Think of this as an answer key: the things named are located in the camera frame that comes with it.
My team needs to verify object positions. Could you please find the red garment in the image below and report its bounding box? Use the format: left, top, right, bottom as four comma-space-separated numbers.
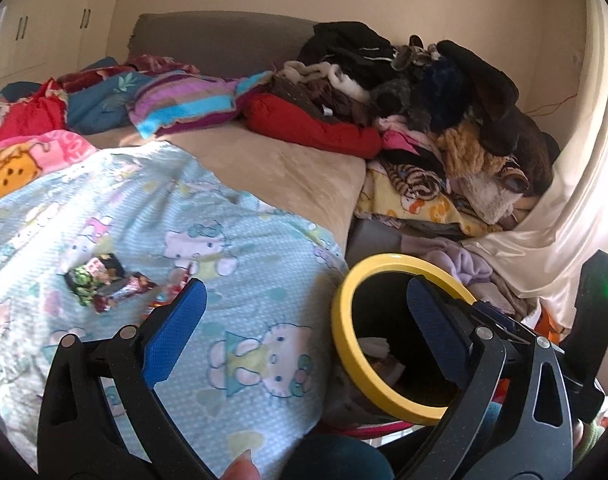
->
243, 92, 383, 158

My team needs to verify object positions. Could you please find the dark teal cloth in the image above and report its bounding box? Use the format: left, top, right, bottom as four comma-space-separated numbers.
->
283, 434, 395, 480

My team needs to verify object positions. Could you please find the beige bed sheet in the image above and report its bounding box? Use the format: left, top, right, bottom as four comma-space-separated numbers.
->
86, 125, 367, 261

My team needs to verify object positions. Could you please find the navy fuzzy garment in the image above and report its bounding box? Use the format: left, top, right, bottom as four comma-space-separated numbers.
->
420, 60, 465, 116

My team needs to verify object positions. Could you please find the person's left hand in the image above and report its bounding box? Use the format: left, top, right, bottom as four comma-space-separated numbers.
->
223, 452, 262, 480

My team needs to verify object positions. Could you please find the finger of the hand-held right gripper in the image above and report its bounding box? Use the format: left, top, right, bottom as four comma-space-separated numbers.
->
475, 301, 531, 346

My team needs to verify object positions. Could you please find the black bin with yellow rim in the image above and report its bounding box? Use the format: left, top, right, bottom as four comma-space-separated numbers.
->
324, 253, 491, 431

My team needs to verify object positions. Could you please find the light blue cat print blanket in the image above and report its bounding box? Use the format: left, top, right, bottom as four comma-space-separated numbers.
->
0, 140, 351, 480

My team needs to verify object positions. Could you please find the grey padded headboard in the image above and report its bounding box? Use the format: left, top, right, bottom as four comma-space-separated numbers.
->
128, 11, 325, 79

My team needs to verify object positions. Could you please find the tan fuzzy garment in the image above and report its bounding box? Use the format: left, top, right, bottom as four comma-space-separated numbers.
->
434, 127, 502, 181

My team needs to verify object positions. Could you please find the lavender fleece cloth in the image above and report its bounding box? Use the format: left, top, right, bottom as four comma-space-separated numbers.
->
401, 236, 495, 293

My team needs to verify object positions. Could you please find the dark red patterned blanket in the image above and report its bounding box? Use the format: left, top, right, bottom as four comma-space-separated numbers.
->
58, 54, 201, 92

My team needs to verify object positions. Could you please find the white wardrobe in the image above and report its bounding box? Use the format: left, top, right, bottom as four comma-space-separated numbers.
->
0, 0, 130, 87

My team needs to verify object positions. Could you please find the black garment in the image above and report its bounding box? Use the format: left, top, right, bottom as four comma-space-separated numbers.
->
299, 21, 399, 81

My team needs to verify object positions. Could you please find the blue leaf print quilt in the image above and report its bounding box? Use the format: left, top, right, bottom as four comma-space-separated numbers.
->
0, 57, 155, 135

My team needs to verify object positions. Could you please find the red foil wrapper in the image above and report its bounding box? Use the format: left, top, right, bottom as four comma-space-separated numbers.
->
153, 270, 193, 311

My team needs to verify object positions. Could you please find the pink bear print blanket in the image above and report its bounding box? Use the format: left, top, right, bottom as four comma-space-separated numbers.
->
0, 130, 97, 207

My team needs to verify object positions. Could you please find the cream curtain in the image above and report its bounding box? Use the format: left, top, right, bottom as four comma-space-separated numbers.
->
461, 0, 608, 321

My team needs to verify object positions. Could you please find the black green snack wrapper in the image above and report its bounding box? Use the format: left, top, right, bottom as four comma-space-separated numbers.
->
66, 254, 128, 307

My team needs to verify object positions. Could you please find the dark brown plush garment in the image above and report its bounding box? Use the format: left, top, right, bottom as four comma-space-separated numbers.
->
436, 40, 560, 196

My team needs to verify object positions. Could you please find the dark red candy wrapper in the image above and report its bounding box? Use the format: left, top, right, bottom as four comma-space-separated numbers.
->
94, 272, 157, 314

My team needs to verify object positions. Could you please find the red floral blanket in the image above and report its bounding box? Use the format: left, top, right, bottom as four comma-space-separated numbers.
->
0, 79, 68, 151

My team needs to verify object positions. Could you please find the purple striped pillow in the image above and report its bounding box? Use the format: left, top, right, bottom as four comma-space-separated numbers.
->
128, 71, 275, 140

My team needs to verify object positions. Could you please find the yellow cartoon print blanket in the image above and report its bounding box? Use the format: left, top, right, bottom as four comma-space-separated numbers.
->
356, 160, 502, 238

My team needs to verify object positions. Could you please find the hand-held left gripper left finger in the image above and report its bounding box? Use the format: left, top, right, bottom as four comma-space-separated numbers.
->
36, 277, 207, 480

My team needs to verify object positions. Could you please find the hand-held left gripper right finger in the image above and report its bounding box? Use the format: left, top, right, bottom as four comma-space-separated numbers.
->
394, 275, 577, 480

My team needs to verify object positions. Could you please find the person's right forearm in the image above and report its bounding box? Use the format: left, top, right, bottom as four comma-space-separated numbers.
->
573, 417, 608, 466

